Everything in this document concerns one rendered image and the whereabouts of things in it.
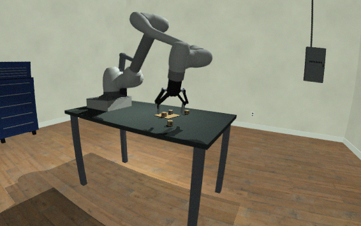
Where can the tan square mat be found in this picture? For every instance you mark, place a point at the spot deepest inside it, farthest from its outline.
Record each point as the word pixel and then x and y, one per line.
pixel 169 116

